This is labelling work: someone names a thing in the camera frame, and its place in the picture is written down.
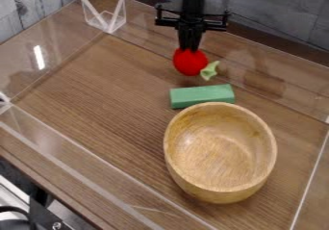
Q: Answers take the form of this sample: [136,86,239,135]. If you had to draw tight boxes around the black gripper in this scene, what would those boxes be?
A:
[154,0,228,52]

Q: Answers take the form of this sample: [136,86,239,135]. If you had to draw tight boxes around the black cable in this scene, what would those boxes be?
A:
[0,206,33,230]

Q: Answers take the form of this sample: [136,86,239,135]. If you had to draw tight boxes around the wooden bowl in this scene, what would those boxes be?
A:
[163,102,278,204]

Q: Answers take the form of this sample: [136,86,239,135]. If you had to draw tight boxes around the black metal table bracket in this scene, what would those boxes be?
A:
[28,198,73,230]

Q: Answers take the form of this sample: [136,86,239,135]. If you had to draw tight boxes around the green foam block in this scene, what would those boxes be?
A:
[170,84,235,109]

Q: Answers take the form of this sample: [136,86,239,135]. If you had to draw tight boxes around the clear acrylic tray enclosure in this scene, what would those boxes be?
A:
[0,1,329,230]

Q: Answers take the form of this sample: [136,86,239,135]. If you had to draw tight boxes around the red plush strawberry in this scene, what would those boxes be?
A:
[172,48,219,81]

